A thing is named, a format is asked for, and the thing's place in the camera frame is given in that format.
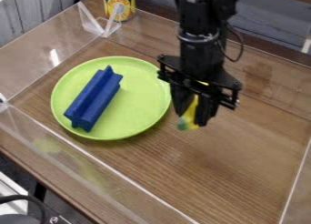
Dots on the yellow labelled tin can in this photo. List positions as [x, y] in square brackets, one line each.
[124, 8]

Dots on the blue star-shaped block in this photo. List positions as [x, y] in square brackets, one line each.
[93, 99]

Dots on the green round plate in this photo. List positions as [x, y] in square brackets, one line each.
[137, 106]

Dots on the black metal bracket with bolt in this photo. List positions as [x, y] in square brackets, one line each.
[37, 208]

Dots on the clear acrylic tray walls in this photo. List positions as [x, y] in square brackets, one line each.
[228, 173]

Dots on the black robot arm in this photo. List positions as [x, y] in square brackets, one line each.
[204, 18]

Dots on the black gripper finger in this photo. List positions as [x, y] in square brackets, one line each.
[183, 97]
[205, 109]

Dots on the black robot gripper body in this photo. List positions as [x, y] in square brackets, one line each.
[199, 63]

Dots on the yellow toy banana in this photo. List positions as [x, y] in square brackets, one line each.
[185, 121]

